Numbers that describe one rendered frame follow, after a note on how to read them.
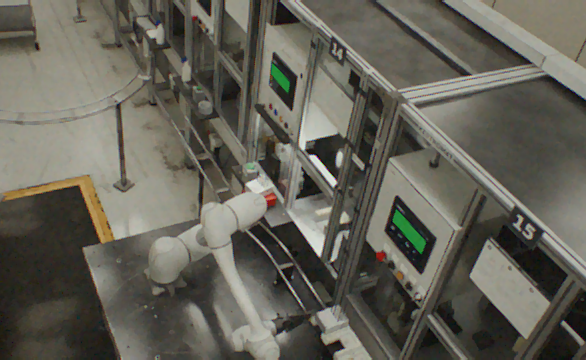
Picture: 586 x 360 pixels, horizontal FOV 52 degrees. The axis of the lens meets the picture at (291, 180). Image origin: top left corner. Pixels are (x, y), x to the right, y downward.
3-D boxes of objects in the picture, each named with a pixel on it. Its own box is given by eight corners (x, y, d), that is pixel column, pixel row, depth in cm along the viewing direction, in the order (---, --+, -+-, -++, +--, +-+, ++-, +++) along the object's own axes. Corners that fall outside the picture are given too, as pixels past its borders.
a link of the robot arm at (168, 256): (142, 269, 311) (141, 240, 297) (172, 254, 322) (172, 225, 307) (160, 289, 303) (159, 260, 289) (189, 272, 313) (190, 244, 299)
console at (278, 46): (254, 100, 330) (262, 23, 300) (299, 92, 342) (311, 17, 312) (289, 144, 303) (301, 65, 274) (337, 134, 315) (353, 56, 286)
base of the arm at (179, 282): (155, 302, 303) (155, 295, 300) (142, 271, 317) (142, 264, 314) (190, 292, 311) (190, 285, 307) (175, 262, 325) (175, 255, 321)
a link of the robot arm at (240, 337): (258, 338, 280) (270, 349, 269) (228, 350, 273) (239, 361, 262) (255, 317, 278) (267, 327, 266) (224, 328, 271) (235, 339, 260)
